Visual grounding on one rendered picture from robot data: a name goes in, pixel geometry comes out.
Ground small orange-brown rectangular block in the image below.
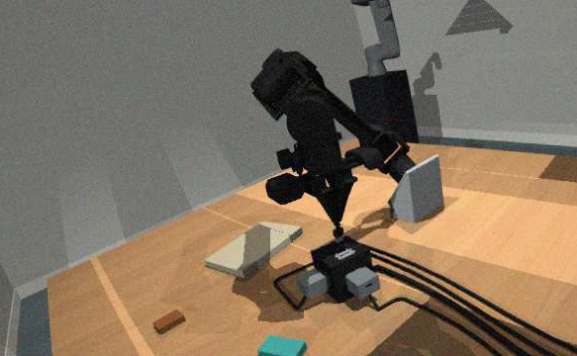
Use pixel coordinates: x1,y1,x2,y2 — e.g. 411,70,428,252
153,310,186,334

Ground beige flat rectangular slab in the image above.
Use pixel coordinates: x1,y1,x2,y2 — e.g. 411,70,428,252
204,222,303,278

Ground cyan rectangular block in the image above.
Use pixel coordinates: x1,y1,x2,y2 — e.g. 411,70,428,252
257,335,307,356

